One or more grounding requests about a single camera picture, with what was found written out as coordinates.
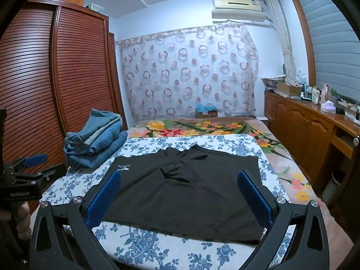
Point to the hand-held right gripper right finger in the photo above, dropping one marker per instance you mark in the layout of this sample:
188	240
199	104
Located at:
253	199

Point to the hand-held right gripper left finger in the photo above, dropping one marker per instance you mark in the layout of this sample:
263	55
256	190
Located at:
104	199

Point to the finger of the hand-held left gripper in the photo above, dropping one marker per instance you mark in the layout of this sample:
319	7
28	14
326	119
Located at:
35	159
50	171

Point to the black pants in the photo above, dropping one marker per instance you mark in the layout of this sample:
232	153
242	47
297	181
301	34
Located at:
180	197

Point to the person's left hand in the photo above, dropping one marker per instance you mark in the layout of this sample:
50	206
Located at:
24	220

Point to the blue denim folded jeans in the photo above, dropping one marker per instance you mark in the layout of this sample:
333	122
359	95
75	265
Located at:
95	156

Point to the colourful floral blanket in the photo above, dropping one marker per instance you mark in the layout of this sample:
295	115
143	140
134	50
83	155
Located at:
219	128

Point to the wooden side cabinet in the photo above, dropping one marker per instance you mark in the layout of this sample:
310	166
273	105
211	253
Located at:
303	135

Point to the grey trash bin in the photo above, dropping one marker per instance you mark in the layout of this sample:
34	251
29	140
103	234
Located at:
334	188

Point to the blue floral white cloth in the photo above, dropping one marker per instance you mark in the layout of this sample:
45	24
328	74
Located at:
168	254

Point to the wooden slatted wardrobe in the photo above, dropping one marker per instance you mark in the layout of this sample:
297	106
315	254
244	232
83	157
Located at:
78	76

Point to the cardboard box with blue bags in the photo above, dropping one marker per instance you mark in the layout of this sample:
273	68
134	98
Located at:
206	112

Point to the open cardboard box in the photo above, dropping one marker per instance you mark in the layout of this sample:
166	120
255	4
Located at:
289	87

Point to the pink tissue box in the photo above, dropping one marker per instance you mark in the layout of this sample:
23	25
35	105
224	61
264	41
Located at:
328	108

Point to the stack of papers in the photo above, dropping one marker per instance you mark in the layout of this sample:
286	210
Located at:
274	83

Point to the group of toiletry bottles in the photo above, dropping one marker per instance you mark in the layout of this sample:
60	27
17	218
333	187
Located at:
312	94

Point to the circle patterned curtain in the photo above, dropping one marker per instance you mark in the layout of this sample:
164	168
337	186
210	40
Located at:
185	73

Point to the tied beige curtain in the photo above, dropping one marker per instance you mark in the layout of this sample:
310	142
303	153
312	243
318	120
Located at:
282	33

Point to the grey window blind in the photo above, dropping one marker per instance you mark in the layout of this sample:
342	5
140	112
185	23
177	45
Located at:
332	42

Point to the white air conditioner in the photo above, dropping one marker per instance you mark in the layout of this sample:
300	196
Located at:
239	8

